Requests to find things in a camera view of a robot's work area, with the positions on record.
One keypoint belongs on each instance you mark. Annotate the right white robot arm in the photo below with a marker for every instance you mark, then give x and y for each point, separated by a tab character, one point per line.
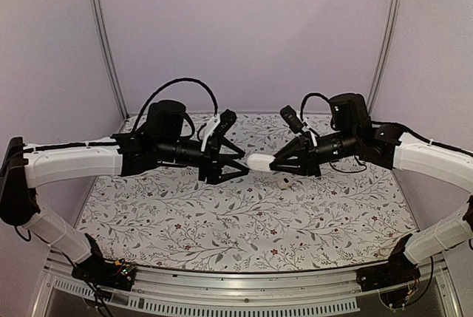
442	162

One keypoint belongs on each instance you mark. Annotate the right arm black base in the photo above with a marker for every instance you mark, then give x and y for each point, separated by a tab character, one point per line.
397	270

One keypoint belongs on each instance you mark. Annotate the white earbud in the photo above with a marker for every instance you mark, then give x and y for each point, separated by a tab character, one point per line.
260	162

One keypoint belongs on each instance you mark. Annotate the floral patterned mat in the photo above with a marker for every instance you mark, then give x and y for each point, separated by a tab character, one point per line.
350	215

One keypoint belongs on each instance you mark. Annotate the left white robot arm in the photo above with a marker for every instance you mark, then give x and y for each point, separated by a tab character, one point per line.
27	167

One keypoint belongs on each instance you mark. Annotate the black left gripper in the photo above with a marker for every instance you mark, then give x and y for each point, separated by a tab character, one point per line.
226	176

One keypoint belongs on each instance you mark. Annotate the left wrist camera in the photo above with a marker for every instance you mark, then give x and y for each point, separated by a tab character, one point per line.
217	126

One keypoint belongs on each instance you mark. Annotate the aluminium frame post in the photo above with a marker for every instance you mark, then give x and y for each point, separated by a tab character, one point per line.
108	59
389	31

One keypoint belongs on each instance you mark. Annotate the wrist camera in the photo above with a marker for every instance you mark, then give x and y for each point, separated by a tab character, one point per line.
217	126
297	125

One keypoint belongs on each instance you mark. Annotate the cream earbud case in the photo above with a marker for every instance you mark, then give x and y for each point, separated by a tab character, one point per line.
284	183

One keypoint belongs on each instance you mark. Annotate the right aluminium frame post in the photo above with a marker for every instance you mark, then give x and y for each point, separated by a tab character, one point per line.
389	31

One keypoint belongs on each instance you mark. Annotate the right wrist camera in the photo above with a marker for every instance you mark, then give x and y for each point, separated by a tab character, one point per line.
297	125

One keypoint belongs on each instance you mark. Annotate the left aluminium frame post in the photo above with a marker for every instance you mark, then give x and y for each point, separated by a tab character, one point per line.
108	59

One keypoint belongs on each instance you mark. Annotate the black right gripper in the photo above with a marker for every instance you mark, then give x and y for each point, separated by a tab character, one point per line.
296	148

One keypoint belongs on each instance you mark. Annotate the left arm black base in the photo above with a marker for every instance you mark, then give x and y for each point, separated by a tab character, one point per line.
116	274

